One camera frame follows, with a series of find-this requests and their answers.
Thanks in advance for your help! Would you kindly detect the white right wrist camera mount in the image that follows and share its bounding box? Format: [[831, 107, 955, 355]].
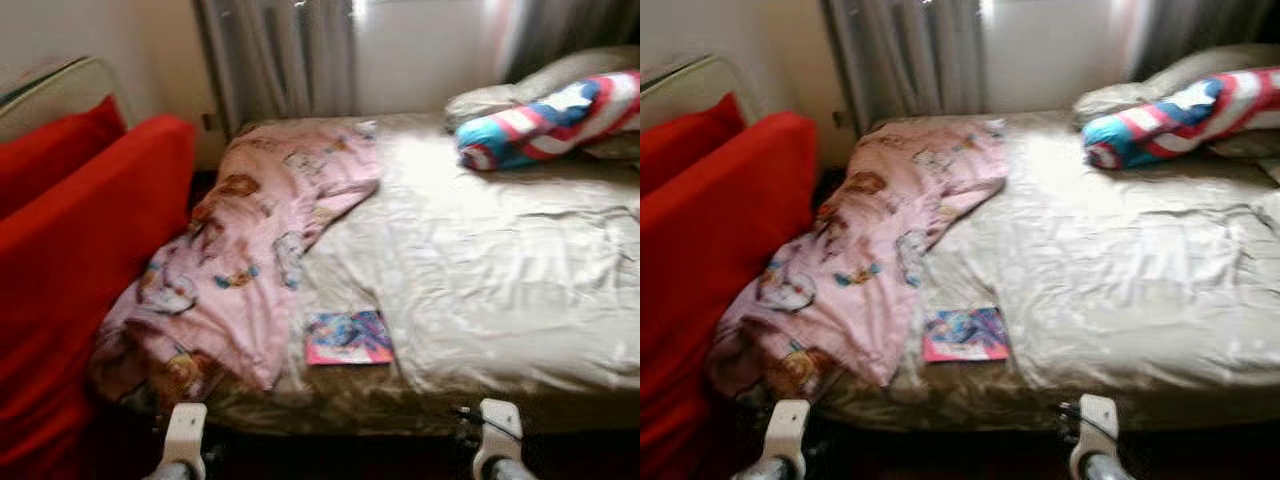
[[471, 397, 525, 480], [1069, 392, 1122, 480]]

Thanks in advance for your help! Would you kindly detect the colourful comic book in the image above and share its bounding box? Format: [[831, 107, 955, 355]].
[[303, 309, 396, 368], [920, 305, 1012, 364]]

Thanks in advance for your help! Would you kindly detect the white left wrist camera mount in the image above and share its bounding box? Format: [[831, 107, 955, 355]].
[[159, 401, 209, 480], [761, 397, 812, 477]]

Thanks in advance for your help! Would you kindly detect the bed with beige floral sheet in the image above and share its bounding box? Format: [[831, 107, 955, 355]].
[[814, 107, 1280, 432], [199, 109, 641, 437]]

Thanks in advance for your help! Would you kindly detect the pink cartoon print blanket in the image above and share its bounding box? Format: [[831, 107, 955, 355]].
[[87, 121, 384, 407], [707, 119, 1010, 402]]

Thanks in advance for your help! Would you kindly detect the star striped bolster pillow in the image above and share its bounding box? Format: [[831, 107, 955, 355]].
[[1081, 66, 1280, 172], [454, 69, 641, 174]]

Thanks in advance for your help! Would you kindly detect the grey curtain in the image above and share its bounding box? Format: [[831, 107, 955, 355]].
[[194, 0, 360, 137], [499, 0, 641, 87], [819, 0, 987, 134], [1129, 0, 1280, 82]]

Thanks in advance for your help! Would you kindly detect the large red fabric cushion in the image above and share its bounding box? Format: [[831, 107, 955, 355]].
[[640, 109, 820, 480], [0, 114, 199, 480], [0, 94, 129, 222], [640, 91, 747, 197]]

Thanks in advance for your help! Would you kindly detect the beige floral pillow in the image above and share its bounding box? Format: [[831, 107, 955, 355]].
[[1204, 127, 1280, 162], [444, 44, 641, 132], [1072, 42, 1280, 127], [584, 129, 641, 162]]

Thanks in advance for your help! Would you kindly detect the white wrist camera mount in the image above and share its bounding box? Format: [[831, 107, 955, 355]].
[[471, 397, 525, 480], [761, 397, 812, 477], [159, 401, 209, 480], [1069, 392, 1122, 480]]

